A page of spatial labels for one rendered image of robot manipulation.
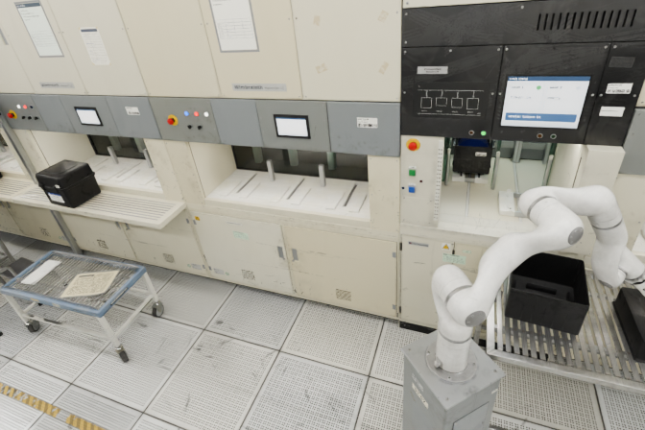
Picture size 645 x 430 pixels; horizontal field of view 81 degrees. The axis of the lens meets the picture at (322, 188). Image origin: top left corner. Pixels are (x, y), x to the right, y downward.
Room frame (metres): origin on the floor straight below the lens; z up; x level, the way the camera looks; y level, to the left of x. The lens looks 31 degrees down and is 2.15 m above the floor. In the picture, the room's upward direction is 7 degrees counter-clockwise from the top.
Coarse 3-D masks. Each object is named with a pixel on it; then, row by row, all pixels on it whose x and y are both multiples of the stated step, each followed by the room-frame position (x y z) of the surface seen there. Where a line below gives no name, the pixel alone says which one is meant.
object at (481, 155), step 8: (456, 144) 2.16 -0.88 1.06; (456, 152) 2.03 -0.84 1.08; (464, 152) 2.01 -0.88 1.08; (472, 152) 1.99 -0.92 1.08; (480, 152) 1.97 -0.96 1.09; (488, 152) 1.96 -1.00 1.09; (456, 160) 2.03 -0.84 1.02; (464, 160) 2.01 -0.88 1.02; (472, 160) 1.99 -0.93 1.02; (480, 160) 1.97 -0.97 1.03; (488, 160) 1.96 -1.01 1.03; (456, 168) 2.02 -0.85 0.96; (464, 168) 2.01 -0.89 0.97; (472, 168) 1.99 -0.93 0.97; (480, 168) 1.97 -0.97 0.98; (488, 168) 1.95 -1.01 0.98
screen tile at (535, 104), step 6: (516, 84) 1.47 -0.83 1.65; (522, 84) 1.46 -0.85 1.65; (528, 84) 1.45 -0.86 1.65; (534, 84) 1.44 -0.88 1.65; (540, 84) 1.43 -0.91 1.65; (510, 90) 1.47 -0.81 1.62; (516, 90) 1.46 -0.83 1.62; (522, 90) 1.46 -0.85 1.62; (528, 90) 1.45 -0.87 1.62; (534, 90) 1.44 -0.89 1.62; (540, 90) 1.43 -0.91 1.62; (534, 96) 1.44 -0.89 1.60; (540, 96) 1.43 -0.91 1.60; (510, 102) 1.47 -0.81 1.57; (516, 102) 1.46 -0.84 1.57; (522, 102) 1.45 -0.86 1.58; (528, 102) 1.44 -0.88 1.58; (534, 102) 1.44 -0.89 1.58; (540, 102) 1.43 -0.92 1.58; (510, 108) 1.47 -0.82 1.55; (516, 108) 1.46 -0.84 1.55; (522, 108) 1.45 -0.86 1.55; (528, 108) 1.44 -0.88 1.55; (534, 108) 1.43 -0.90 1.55
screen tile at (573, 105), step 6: (552, 84) 1.42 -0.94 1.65; (558, 84) 1.41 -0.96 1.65; (564, 84) 1.40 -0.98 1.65; (570, 84) 1.39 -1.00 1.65; (576, 84) 1.38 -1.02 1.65; (582, 84) 1.38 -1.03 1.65; (552, 90) 1.41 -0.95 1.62; (558, 90) 1.41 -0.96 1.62; (564, 90) 1.40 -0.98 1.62; (570, 90) 1.39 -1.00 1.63; (582, 90) 1.37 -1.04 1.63; (546, 96) 1.42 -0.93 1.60; (576, 96) 1.38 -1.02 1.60; (546, 102) 1.42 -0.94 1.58; (552, 102) 1.41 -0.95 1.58; (558, 102) 1.40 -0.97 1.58; (564, 102) 1.39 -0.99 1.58; (570, 102) 1.38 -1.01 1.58; (576, 102) 1.38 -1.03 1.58; (546, 108) 1.42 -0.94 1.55; (552, 108) 1.41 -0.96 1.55; (558, 108) 1.40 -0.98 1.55; (564, 108) 1.39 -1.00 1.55; (570, 108) 1.38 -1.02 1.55; (576, 108) 1.37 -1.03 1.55
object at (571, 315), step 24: (528, 264) 1.26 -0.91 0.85; (552, 264) 1.22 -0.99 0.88; (576, 264) 1.18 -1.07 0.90; (528, 288) 1.19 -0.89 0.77; (552, 288) 1.15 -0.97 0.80; (576, 288) 1.13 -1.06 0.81; (504, 312) 1.08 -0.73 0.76; (528, 312) 1.02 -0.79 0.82; (552, 312) 0.98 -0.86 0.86; (576, 312) 0.95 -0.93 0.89
